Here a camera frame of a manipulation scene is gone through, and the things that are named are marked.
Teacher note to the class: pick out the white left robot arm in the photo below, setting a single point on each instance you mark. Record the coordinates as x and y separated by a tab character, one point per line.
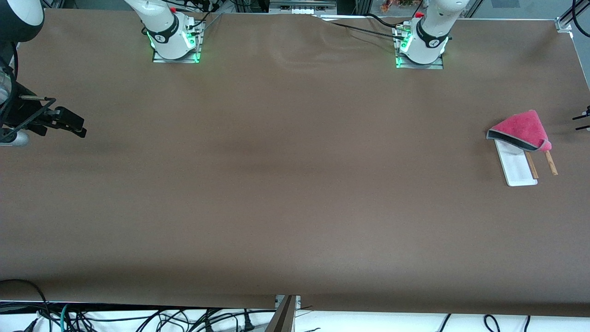
433	27

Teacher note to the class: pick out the white rack with wooden bars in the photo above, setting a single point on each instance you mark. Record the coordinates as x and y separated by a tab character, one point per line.
516	170

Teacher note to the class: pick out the brown table cover sheet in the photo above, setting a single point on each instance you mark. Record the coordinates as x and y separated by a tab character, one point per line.
299	207

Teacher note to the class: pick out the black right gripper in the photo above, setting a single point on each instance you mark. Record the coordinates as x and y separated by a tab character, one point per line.
24	113

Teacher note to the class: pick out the pink towel with grey edge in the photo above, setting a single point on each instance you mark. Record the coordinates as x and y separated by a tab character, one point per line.
525	127

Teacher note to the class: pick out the orange background items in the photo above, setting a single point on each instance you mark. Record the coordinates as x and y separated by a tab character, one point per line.
396	3

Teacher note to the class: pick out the metal base plate left arm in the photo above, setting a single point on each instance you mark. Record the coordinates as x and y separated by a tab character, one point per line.
433	66

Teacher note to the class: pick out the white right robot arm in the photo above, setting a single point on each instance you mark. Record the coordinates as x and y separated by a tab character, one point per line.
18	14

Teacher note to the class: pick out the metal base plate right arm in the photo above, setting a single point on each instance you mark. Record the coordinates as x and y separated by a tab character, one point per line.
159	59

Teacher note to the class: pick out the aluminium frame corner post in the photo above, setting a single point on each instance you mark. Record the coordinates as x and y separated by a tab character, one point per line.
564	23

